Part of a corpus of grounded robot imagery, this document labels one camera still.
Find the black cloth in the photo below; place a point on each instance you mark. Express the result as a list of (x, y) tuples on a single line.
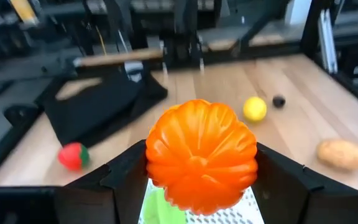
[(98, 105)]

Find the silver aluminium bar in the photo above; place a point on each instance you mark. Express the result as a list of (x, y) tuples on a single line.
[(328, 43)]

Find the tan toy potato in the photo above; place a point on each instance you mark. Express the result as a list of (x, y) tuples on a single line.
[(340, 154)]

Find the smooth plastic red strawberry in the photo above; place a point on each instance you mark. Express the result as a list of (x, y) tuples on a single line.
[(71, 156)]

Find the white perforated plastic basket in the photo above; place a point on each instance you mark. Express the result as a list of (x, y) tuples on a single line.
[(247, 214)]

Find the orange toy pumpkin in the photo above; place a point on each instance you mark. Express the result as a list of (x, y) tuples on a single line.
[(200, 155)]

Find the yellow container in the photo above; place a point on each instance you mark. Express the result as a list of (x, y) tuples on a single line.
[(25, 11)]

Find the black aluminium table frame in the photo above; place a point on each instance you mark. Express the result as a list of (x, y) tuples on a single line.
[(346, 84)]

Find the yellow toy lemon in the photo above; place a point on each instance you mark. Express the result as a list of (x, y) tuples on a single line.
[(255, 109)]

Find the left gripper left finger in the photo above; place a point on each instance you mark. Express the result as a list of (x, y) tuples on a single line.
[(120, 193)]

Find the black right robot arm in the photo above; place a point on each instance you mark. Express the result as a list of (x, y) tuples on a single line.
[(183, 46)]

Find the black toy blackberry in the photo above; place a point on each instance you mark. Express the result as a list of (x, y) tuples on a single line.
[(278, 101)]

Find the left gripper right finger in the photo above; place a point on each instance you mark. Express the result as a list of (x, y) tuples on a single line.
[(291, 199)]

